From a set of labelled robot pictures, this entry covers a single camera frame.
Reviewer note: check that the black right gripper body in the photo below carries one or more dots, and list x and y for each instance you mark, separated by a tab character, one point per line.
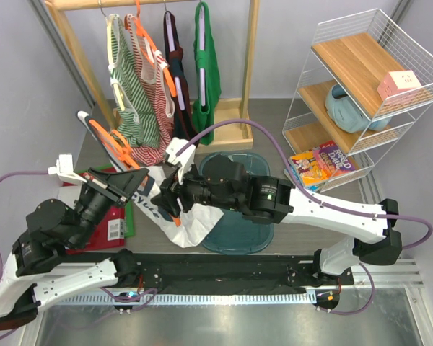
193	189

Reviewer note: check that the wooden clothes rack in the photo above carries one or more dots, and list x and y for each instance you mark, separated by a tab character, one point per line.
227	138

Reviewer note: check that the lilac hanger in green top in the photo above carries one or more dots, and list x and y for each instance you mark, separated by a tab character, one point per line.
201	49

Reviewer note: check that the white wire shelf rack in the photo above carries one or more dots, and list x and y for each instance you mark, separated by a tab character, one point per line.
356	52

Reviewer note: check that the white paper sheets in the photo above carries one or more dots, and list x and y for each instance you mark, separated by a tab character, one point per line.
69	195

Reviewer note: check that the red striped tank top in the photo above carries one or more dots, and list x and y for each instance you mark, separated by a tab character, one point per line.
158	93

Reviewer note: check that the orange hanger on rack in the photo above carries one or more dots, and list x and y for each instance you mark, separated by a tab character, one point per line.
151	49

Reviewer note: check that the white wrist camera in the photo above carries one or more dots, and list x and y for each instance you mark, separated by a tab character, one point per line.
64	170
180	153

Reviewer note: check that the dark maroon tank top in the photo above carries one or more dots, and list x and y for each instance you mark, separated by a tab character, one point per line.
184	127

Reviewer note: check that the teal transparent plastic bin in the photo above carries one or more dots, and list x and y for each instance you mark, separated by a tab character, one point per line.
233	235

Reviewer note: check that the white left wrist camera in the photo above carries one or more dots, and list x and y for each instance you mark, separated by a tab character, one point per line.
64	170

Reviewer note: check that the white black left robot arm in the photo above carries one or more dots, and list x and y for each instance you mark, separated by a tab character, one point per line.
53	228

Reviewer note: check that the colourful Roald Dahl book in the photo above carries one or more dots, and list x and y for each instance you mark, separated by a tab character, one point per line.
312	168

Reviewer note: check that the white navy-trimmed tank top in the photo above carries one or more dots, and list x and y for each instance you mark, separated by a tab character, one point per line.
197	223

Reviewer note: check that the orange plastic hanger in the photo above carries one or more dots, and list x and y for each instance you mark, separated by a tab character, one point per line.
120	155

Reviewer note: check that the pink cube power socket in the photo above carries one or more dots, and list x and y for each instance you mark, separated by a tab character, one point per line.
396	82

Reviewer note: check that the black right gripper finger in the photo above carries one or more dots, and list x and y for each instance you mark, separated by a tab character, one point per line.
171	206
166	196

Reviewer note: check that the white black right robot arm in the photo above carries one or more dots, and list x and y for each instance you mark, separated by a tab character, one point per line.
369	236

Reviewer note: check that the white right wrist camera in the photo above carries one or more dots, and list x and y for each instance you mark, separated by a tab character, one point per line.
180	153

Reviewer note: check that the blue paperback book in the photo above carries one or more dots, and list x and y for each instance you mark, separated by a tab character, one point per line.
292	175

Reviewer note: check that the green folder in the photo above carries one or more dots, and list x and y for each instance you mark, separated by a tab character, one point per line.
129	218

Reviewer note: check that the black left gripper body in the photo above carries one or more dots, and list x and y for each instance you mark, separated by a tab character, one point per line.
102	194

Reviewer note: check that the red book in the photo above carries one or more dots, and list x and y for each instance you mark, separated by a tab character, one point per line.
108	234

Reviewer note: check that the light blue cap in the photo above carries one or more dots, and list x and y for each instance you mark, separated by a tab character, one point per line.
342	110

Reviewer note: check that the green striped tank top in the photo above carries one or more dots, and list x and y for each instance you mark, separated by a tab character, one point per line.
137	125

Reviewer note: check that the white slotted cable duct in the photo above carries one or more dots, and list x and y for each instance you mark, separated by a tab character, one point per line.
102	299

